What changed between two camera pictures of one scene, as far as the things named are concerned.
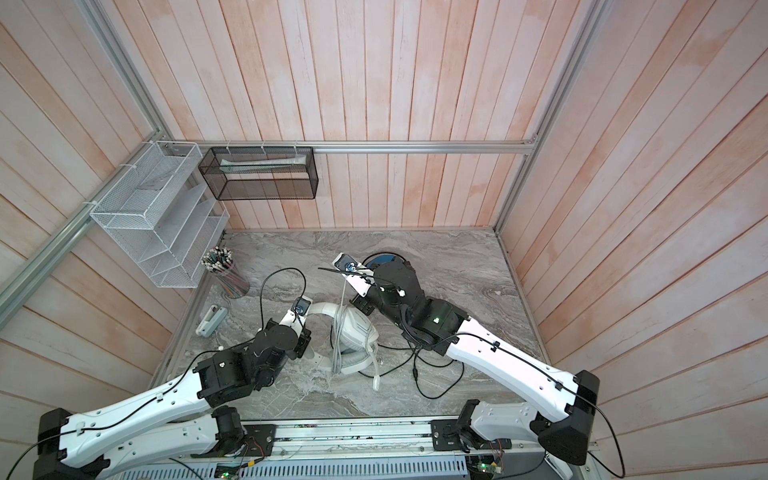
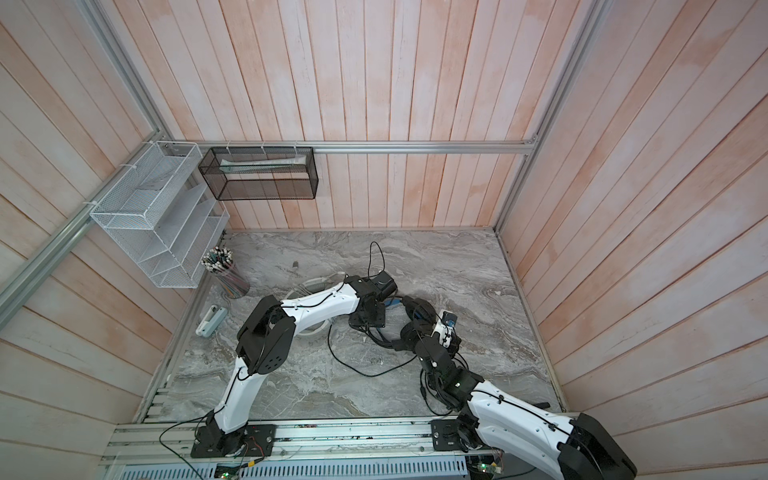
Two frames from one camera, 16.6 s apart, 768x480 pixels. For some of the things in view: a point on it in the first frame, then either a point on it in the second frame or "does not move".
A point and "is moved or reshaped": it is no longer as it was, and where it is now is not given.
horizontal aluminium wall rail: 364,145 does not move
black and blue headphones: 389,264 is moved or reshaped
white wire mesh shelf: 163,211 does not move
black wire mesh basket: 261,173 does not move
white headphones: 355,340 -> 310,286
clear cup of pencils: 219,260 does not move
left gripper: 304,343 -> 381,322
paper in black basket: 243,164 does not move
